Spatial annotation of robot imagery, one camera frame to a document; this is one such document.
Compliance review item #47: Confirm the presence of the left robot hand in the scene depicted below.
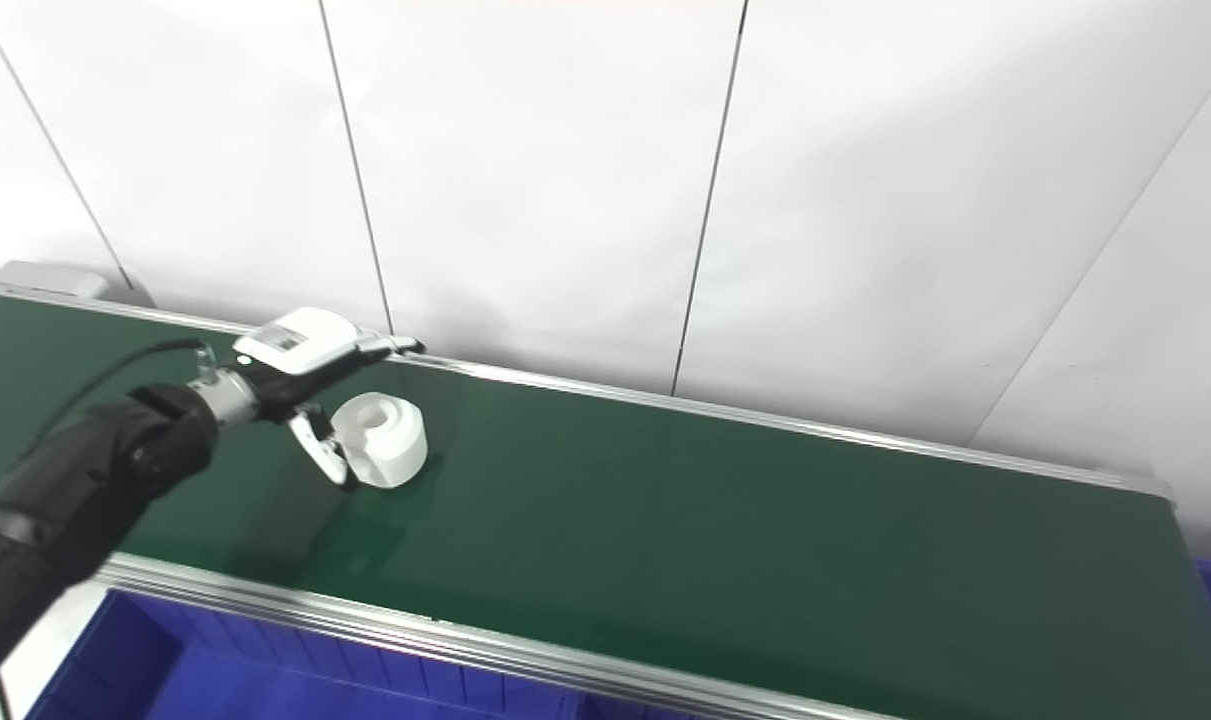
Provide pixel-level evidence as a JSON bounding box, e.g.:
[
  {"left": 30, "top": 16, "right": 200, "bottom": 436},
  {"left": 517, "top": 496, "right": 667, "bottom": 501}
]
[{"left": 195, "top": 308, "right": 426, "bottom": 491}]

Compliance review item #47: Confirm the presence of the white cylindrical plastic part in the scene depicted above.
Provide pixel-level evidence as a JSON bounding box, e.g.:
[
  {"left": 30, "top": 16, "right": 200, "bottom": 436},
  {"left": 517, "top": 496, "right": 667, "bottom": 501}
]
[{"left": 330, "top": 392, "right": 429, "bottom": 489}]

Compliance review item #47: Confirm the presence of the green conveyor belt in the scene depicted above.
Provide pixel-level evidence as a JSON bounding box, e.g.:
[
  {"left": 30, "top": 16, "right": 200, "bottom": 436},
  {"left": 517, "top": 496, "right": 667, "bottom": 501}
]
[{"left": 0, "top": 262, "right": 1211, "bottom": 720}]

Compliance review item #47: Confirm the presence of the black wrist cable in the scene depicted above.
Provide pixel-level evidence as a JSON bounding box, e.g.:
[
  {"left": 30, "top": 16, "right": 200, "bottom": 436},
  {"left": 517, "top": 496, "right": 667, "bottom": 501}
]
[{"left": 25, "top": 338, "right": 211, "bottom": 461}]

